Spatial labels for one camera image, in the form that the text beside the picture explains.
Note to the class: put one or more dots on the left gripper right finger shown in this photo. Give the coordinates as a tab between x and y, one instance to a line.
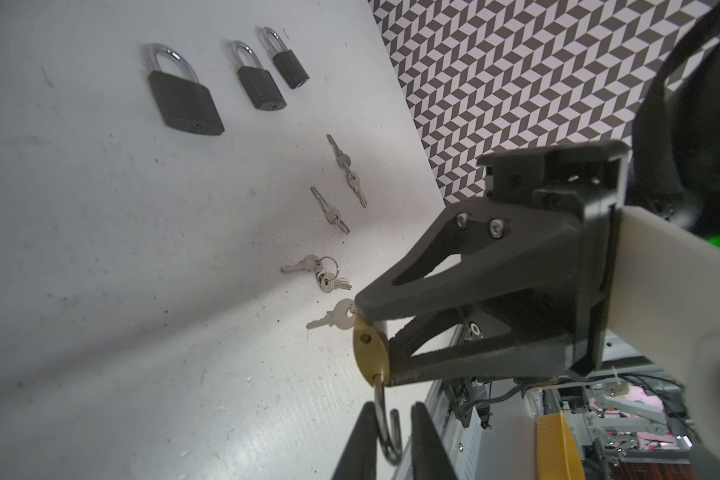
429	458

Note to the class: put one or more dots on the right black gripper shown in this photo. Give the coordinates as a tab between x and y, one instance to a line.
557	246

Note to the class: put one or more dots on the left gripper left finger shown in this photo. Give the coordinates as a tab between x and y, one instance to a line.
359	458

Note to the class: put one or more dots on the brass padlock with keys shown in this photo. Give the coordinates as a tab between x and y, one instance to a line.
371	353

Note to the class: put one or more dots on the silver key set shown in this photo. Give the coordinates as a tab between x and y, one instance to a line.
344	162
326	270
332	214

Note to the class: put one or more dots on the black padlock top with keys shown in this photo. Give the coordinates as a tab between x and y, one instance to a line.
285	60

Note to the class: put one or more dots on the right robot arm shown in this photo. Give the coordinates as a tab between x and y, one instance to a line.
673	161

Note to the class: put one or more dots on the yellow plastic tray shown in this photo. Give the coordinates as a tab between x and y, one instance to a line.
557	455

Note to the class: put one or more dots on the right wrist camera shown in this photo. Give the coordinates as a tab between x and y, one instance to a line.
665	303

